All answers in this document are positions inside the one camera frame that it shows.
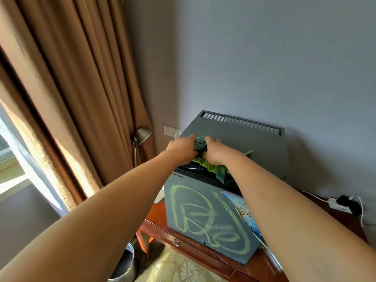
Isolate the person's right hand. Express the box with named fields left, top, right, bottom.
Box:
left=202, top=136, right=245, bottom=166

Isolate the person's left hand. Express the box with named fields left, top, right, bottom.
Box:
left=166, top=134, right=198, bottom=165

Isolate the green blue cleaning cloth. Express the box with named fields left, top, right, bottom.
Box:
left=192, top=136, right=254, bottom=186

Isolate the grey mini fridge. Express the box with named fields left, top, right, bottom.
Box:
left=163, top=110, right=292, bottom=265

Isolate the person's left forearm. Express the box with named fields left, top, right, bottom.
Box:
left=0, top=151, right=188, bottom=282

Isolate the person's right forearm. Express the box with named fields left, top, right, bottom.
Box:
left=226, top=152, right=376, bottom=282

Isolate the grey metal lamp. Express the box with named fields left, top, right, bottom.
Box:
left=130, top=128, right=154, bottom=168

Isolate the brown curtain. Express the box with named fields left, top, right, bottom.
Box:
left=0, top=0, right=157, bottom=206

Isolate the round metal trash bin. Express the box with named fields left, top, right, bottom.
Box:
left=107, top=243, right=136, bottom=282

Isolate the black power adapter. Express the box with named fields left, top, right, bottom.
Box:
left=336, top=195, right=362, bottom=217

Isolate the white wall socket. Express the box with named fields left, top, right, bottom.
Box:
left=163, top=125, right=183, bottom=139

